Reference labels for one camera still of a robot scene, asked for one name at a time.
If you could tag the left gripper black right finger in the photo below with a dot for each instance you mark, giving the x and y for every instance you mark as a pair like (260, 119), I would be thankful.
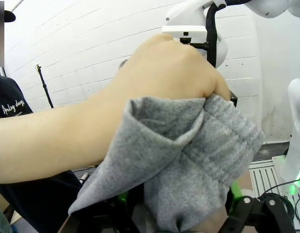
(252, 213)

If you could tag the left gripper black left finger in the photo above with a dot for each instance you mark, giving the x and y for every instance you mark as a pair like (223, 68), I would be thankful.
(111, 216)

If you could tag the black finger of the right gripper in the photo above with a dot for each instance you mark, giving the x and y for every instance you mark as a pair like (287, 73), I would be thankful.
(233, 100)

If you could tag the grey training pants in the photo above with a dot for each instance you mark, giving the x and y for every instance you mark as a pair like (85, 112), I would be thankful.
(188, 157)

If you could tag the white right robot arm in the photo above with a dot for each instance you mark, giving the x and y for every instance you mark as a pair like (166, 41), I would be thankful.
(186, 12)

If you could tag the person's right forearm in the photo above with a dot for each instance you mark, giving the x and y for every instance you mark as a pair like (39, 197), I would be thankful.
(55, 140)

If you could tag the person's right hand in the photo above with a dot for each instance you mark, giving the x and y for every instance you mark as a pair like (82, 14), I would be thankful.
(169, 70)

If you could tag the person in black t-shirt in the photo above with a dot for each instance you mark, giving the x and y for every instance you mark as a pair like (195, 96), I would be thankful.
(9, 97)

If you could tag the white slotted base plate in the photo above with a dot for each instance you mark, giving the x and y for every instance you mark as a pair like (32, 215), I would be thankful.
(264, 174)

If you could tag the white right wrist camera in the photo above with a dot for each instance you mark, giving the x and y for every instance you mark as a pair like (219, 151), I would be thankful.
(179, 30)

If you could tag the black tripod by brick wall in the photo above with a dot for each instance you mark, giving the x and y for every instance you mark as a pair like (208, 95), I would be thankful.
(44, 85)

